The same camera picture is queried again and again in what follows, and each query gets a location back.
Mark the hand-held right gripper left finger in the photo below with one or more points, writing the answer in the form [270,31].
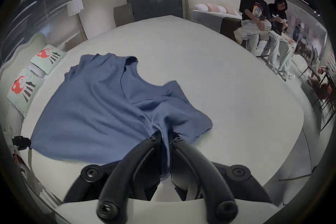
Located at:
[123,175]

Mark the blue shirt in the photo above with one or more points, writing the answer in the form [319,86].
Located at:
[99,102]

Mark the bed with white sheet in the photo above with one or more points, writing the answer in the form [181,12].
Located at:
[223,86]

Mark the orange chair with metal legs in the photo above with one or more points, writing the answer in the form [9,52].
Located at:
[324,91]

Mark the floor lamp with white shade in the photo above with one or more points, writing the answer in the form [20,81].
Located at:
[75,7]

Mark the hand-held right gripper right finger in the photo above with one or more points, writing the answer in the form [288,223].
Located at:
[202,173]

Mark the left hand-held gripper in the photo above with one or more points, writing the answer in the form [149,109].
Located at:
[21,143]

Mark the grey bed with pink pillows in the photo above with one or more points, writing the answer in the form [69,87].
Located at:
[207,17]

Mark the pale green pillow red print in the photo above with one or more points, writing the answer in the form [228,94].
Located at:
[22,90]
[48,59]

